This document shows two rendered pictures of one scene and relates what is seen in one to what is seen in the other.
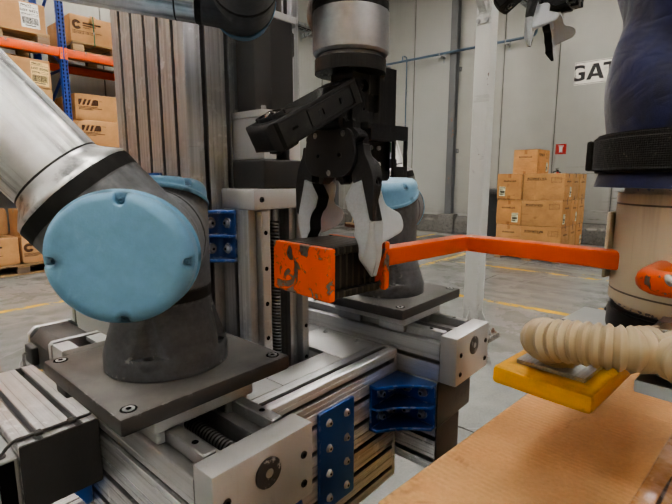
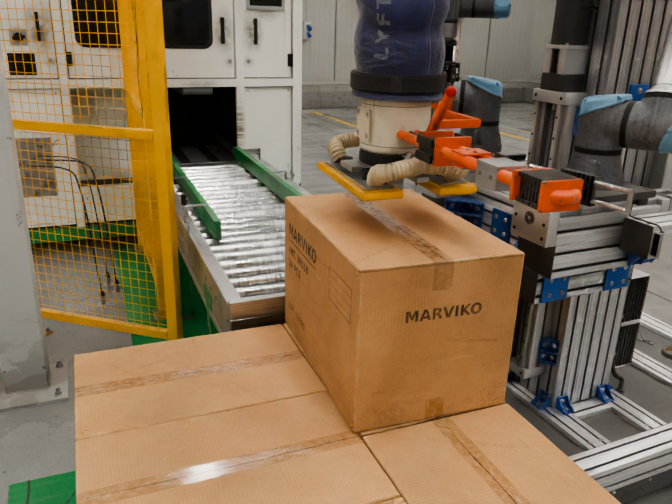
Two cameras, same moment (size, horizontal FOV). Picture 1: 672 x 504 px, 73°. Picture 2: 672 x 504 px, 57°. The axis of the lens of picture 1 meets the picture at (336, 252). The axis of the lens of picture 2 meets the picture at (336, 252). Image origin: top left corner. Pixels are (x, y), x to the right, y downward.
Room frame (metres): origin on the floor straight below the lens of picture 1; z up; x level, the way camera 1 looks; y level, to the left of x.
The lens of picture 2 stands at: (0.97, -1.86, 1.41)
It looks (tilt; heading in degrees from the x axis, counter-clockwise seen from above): 20 degrees down; 114
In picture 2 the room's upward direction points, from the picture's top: 2 degrees clockwise
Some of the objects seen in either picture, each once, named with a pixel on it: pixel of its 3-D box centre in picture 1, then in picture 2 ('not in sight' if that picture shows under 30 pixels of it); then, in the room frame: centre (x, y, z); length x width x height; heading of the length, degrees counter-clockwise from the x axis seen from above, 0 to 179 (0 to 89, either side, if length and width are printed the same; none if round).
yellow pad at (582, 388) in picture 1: (596, 336); (426, 168); (0.55, -0.33, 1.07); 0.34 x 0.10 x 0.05; 133
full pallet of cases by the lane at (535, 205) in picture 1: (541, 203); not in sight; (7.52, -3.36, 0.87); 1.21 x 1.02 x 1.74; 139
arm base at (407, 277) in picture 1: (387, 266); (595, 164); (0.94, -0.11, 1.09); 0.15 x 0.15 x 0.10
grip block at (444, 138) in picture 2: not in sight; (443, 147); (0.65, -0.57, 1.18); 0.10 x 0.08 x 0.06; 43
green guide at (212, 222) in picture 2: not in sight; (179, 185); (-1.07, 0.72, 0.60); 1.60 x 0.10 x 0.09; 136
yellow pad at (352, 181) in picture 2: not in sight; (356, 172); (0.41, -0.46, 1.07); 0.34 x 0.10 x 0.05; 133
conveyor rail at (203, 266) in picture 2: not in sight; (179, 224); (-0.85, 0.43, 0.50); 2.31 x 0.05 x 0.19; 136
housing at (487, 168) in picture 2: not in sight; (500, 174); (0.80, -0.73, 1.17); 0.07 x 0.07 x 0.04; 43
